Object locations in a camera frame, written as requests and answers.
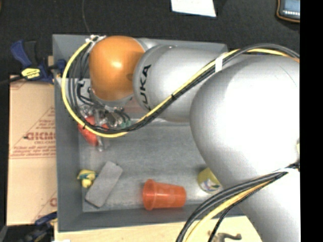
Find red-orange toy food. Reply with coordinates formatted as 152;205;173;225
77;115;101;147

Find yellow toy animal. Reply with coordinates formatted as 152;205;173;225
76;169;98;189

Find grey flat block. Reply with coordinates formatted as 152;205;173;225
84;160;124;208

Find grey metal bin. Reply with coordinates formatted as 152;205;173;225
51;33;243;231

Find brown cardboard board red print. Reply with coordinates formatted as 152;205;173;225
6;76;58;226

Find orange plastic cup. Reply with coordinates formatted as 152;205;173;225
142;178;187;211

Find yellow printed ball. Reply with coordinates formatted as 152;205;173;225
197;167;223;194

